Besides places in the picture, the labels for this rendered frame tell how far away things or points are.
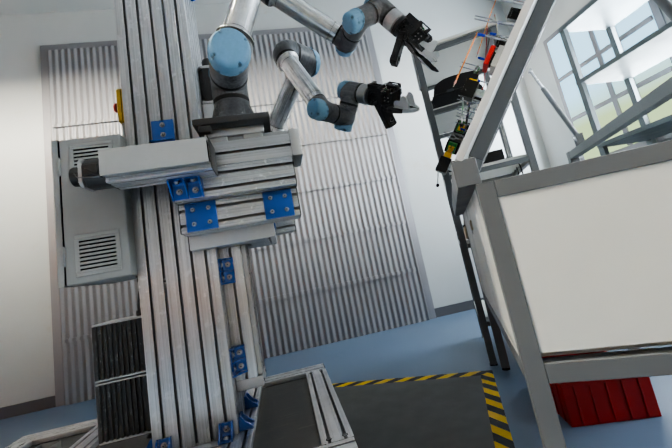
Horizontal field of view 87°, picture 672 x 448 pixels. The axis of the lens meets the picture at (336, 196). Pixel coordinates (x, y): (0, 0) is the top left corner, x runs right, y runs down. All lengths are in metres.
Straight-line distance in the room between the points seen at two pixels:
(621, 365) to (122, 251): 1.30
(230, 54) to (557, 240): 0.94
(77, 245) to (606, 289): 1.39
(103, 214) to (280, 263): 2.09
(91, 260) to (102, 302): 2.20
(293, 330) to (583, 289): 2.63
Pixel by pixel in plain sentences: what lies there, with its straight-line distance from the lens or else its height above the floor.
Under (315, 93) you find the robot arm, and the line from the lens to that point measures 1.36.
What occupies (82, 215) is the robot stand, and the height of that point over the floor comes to 0.97.
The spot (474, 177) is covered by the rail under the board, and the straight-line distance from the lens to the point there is 0.88.
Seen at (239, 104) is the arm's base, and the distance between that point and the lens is 1.18.
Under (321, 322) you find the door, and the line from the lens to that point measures 3.25.
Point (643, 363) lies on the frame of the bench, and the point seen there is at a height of 0.39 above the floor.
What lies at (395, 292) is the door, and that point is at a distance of 3.37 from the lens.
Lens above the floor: 0.69
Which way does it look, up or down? 10 degrees up
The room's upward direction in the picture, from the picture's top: 11 degrees counter-clockwise
